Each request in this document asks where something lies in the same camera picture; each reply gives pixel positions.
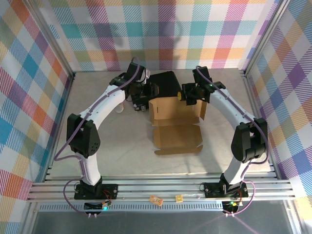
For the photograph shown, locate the grey metal panel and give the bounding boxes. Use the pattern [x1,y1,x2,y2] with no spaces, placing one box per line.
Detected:
[31,211,297,234]

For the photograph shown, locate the plaid cloth backdrop panel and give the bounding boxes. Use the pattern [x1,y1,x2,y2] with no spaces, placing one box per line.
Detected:
[245,0,312,203]
[0,0,74,224]
[39,0,278,73]

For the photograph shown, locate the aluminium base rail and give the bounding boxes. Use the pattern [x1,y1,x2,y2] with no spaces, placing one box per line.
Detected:
[26,174,297,203]

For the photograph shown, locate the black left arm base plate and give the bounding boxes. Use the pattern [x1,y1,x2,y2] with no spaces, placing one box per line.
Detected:
[74,184,119,200]

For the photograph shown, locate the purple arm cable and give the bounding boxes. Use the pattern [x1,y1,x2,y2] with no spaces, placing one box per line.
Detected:
[54,56,147,216]
[195,65,270,216]

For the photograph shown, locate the black briefcase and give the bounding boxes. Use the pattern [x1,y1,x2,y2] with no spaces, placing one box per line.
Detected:
[129,71,183,112]

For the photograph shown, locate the aluminium side rail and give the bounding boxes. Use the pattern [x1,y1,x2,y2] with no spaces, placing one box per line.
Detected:
[240,70,280,180]
[43,73,76,181]

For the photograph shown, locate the brown cardboard paper box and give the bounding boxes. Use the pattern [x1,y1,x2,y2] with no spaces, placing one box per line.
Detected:
[148,96,208,156]

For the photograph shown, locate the aluminium corner post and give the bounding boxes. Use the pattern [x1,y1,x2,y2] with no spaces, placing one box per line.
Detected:
[240,0,292,78]
[23,0,75,78]

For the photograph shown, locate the slotted grey cable duct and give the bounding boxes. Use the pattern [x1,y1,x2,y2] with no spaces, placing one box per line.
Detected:
[39,204,225,212]

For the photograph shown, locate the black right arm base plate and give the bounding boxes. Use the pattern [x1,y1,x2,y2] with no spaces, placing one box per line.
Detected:
[203,182,249,198]

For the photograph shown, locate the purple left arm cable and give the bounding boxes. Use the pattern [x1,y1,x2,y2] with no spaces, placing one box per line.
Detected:
[54,56,147,216]

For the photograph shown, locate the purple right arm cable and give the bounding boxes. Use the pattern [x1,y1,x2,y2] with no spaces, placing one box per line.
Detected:
[195,65,270,216]

